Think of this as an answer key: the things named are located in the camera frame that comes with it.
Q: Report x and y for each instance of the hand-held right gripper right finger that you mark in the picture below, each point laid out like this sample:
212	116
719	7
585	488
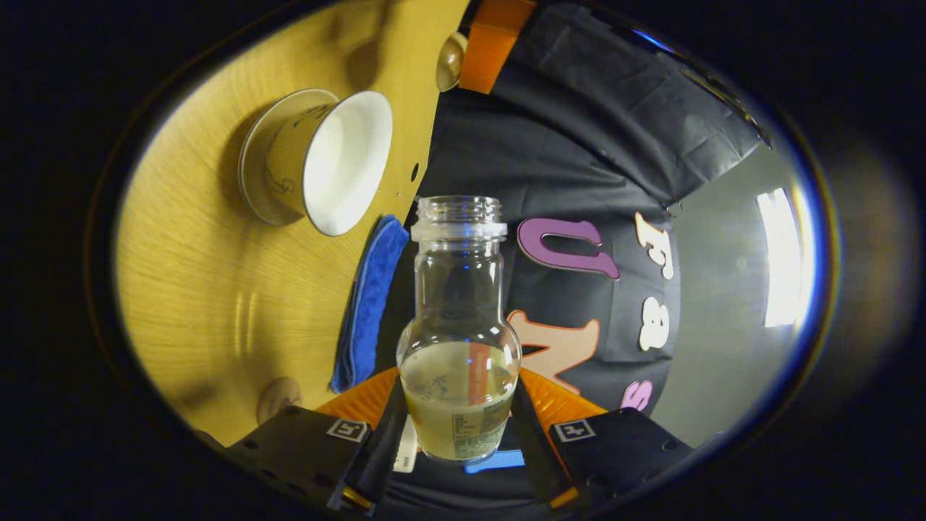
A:
615	452

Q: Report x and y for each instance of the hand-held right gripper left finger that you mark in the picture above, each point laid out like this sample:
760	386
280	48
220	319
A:
304	449

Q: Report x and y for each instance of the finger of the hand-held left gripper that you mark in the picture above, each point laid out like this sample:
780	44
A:
492	43

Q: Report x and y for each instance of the round wooden coaster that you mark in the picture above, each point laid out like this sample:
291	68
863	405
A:
278	398

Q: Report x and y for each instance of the clear glass water bottle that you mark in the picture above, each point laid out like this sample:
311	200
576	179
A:
459	391

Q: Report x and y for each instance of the beige ceramic teacup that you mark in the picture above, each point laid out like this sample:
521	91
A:
347	159

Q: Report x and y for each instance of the black backdrop cloth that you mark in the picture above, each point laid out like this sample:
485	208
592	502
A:
579	130

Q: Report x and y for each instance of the blue folded towel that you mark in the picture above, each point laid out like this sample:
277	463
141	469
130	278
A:
369	304

